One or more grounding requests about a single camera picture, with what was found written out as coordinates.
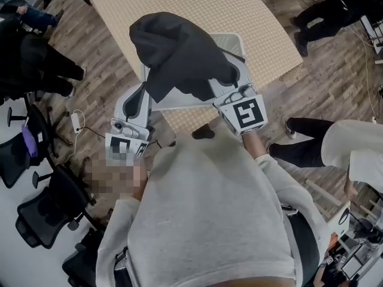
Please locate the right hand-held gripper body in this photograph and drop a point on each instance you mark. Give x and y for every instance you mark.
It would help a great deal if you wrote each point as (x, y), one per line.
(248, 115)

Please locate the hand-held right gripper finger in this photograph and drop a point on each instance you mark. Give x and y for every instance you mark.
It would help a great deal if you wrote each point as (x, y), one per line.
(244, 73)
(217, 90)

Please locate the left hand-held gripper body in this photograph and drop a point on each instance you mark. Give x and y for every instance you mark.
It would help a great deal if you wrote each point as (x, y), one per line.
(125, 130)

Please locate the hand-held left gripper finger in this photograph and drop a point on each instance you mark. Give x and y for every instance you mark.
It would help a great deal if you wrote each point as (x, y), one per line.
(119, 108)
(146, 112)

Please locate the white plastic laundry basket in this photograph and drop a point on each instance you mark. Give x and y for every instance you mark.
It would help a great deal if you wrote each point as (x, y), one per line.
(230, 42)

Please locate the black clothes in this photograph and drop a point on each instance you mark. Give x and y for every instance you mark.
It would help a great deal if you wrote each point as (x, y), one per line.
(179, 49)

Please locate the person's right forearm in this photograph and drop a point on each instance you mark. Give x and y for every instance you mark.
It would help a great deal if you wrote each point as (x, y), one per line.
(254, 145)

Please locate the person's right shoe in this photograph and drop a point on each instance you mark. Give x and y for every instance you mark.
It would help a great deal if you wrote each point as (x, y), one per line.
(203, 131)

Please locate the white power strip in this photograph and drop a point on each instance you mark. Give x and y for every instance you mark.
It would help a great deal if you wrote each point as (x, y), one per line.
(76, 122)

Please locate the checkered cloth covered table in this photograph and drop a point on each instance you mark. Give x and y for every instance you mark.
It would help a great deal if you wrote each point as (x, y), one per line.
(224, 7)

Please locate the black mesh office chair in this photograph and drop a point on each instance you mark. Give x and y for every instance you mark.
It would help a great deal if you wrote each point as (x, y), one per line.
(80, 265)
(45, 217)
(42, 124)
(15, 160)

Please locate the person's grey sweater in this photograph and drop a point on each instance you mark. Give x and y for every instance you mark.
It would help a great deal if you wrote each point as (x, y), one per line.
(209, 205)

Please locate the white desk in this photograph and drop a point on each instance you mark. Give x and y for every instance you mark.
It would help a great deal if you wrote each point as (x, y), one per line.
(339, 229)

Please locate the white frame furniture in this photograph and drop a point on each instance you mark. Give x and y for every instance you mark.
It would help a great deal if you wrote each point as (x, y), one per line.
(374, 40)

